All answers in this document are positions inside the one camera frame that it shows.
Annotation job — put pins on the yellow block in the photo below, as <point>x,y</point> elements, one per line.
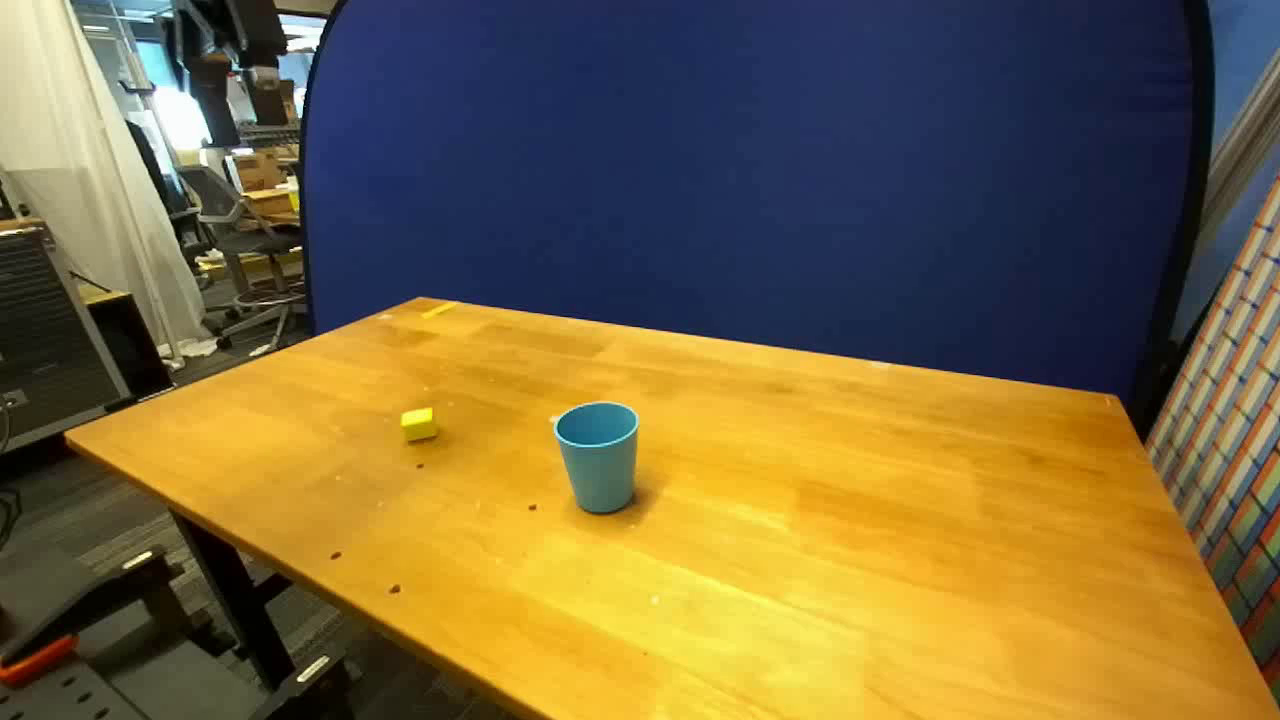
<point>418,425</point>

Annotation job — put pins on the blue plastic cup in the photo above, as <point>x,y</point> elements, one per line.
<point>596,447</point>

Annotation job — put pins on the blue backdrop screen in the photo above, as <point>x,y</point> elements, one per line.
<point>982,185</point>

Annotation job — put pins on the black table leg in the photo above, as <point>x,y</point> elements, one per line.
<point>243,602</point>

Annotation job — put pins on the office chair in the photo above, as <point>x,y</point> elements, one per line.
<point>259,260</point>

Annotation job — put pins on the colourful patterned panel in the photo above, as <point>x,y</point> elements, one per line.
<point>1216,442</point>

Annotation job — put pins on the black equipment case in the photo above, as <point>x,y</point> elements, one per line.
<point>53,361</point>

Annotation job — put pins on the white curtain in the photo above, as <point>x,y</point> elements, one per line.
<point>74,161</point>

